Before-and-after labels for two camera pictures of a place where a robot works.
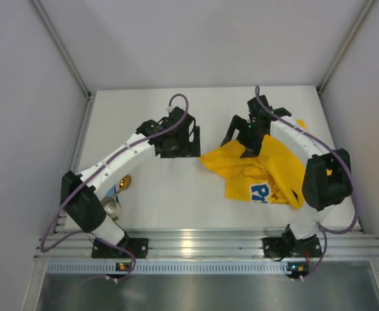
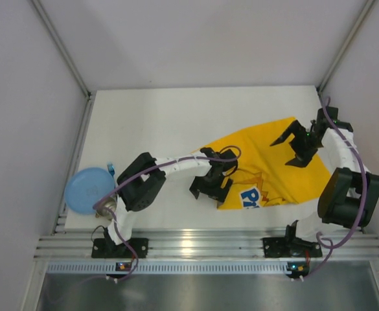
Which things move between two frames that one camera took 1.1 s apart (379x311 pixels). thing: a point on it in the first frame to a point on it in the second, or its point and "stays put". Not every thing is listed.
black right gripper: [252, 137] to [301, 144]
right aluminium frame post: [322, 85] stays put
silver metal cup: [111, 207] stays put
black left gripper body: [185, 152] to [210, 188]
